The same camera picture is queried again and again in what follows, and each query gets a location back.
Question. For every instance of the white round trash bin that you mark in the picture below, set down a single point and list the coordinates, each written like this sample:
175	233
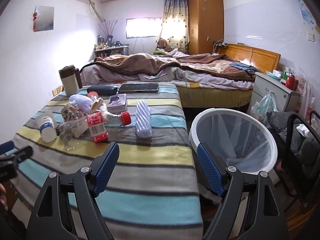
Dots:
239	139

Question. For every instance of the patterned window curtain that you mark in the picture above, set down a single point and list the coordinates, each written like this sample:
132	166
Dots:
175	24

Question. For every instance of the brown teddy bear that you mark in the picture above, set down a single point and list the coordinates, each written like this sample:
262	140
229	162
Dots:
163	45

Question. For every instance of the purple milk carton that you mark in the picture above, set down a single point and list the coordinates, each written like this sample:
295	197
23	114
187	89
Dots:
117	103

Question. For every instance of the bed with wooden headboard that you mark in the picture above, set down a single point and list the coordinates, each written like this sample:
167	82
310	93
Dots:
196	90

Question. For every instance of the brown fleece blanket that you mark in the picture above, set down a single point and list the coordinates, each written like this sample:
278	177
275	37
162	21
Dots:
214	65

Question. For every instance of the dried branch decoration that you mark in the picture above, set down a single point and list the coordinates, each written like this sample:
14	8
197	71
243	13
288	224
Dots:
108	27

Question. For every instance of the green printed plastic bag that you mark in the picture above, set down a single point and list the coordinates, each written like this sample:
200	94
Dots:
266	105

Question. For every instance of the white bedside cabinet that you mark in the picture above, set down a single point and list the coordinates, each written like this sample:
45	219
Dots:
286	100

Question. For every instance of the crumpled clear plastic bottle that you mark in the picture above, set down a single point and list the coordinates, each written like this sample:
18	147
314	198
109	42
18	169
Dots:
71	132

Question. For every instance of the white plastic medicine bottle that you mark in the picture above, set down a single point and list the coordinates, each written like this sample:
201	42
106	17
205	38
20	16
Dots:
47	126

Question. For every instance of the white red plastic bag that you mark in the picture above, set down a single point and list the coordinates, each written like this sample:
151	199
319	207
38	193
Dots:
306	101

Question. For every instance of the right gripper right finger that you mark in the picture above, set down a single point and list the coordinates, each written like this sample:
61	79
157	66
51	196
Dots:
264	216

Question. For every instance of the folded blue cloth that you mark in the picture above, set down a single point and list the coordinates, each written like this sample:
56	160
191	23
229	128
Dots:
247	68

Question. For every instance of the black chair with clothes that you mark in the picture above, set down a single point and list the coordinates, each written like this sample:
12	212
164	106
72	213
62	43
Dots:
298	155

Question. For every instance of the striped fleece table cloth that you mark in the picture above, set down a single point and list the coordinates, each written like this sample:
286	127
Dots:
123	176

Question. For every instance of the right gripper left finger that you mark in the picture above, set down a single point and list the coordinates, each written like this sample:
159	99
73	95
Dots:
52	217

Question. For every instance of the cream paper bag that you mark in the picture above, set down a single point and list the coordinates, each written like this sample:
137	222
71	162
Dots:
98	106

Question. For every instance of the person's left hand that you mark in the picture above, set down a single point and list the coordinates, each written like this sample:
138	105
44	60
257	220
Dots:
3	198

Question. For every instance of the clear cola bottle red cap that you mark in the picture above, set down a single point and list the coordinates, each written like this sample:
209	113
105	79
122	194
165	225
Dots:
98	121

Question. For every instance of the patterned paper cup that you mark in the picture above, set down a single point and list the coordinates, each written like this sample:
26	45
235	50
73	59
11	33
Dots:
72	114

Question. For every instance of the wooden wardrobe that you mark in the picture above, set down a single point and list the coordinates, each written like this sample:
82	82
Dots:
206	25

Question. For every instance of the wall calendar poster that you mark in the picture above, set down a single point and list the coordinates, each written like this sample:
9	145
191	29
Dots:
43	18

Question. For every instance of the brown and cream thermos mug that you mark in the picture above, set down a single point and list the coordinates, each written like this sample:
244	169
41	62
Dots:
71	80

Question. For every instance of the dark blue glasses case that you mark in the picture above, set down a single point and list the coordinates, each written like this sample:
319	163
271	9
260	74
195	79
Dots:
106	90

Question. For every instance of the cluttered white shelf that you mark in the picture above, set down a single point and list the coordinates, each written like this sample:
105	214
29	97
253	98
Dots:
105	49

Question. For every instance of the red jar on cabinet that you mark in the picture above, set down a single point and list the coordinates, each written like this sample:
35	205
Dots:
290	82

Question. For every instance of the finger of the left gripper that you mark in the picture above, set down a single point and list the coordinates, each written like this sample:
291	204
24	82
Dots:
6	147
14	159

